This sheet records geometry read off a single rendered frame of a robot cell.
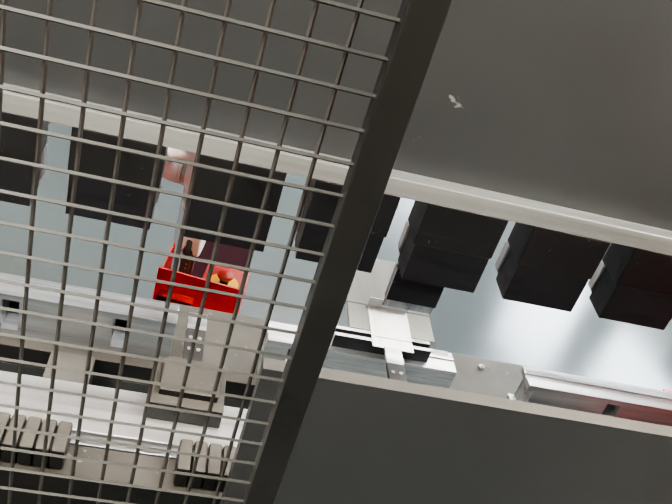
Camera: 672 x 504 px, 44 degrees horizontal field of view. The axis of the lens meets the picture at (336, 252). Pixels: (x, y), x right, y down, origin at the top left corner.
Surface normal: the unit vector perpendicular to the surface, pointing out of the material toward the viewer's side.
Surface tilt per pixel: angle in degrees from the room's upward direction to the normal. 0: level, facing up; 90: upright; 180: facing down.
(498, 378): 0
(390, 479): 90
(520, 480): 90
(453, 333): 0
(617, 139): 90
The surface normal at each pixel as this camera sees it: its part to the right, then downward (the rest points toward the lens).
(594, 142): 0.05, 0.57
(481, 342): 0.26, -0.80
